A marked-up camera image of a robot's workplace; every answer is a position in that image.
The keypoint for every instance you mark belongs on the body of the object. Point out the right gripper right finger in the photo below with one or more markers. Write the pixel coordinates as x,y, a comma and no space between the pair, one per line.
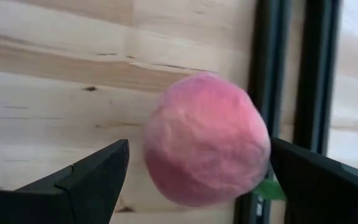
322,193

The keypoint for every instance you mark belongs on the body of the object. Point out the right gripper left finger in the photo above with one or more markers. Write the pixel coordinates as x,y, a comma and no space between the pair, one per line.
89,186

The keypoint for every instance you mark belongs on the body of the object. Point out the pink peach large leaf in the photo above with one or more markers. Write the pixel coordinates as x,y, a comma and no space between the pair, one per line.
207,140

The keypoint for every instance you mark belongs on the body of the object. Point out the black aluminium frame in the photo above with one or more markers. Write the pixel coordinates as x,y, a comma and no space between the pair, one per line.
269,46

